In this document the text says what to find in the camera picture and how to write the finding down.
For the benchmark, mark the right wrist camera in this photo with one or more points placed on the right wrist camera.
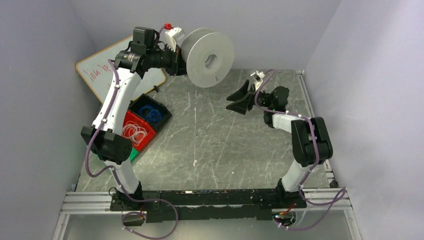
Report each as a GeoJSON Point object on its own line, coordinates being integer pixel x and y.
{"type": "Point", "coordinates": [258, 77]}

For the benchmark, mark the green storage bin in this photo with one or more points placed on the green storage bin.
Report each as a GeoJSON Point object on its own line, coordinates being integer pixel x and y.
{"type": "Point", "coordinates": [133, 154]}

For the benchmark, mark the black storage bin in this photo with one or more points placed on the black storage bin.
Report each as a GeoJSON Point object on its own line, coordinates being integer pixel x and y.
{"type": "Point", "coordinates": [151, 111]}

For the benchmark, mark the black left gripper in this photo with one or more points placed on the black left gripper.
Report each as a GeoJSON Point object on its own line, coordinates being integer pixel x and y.
{"type": "Point", "coordinates": [178, 61]}

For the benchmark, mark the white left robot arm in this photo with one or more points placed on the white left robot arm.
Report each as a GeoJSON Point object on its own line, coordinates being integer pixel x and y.
{"type": "Point", "coordinates": [106, 148]}

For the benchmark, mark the red storage bin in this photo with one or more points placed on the red storage bin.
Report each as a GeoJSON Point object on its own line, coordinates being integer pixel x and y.
{"type": "Point", "coordinates": [138, 131]}

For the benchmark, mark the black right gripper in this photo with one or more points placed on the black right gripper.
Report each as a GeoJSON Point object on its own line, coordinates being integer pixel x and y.
{"type": "Point", "coordinates": [251, 97]}

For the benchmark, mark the whiteboard with red writing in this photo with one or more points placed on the whiteboard with red writing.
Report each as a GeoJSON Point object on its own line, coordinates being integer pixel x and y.
{"type": "Point", "coordinates": [97, 72]}

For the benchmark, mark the white perforated filament spool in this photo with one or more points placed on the white perforated filament spool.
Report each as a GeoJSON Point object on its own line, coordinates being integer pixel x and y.
{"type": "Point", "coordinates": [208, 55]}

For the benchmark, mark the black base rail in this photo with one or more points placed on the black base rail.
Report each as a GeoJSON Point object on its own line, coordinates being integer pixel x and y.
{"type": "Point", "coordinates": [184, 205]}

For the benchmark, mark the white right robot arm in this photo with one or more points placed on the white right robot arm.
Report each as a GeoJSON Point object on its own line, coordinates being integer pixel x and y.
{"type": "Point", "coordinates": [311, 143]}

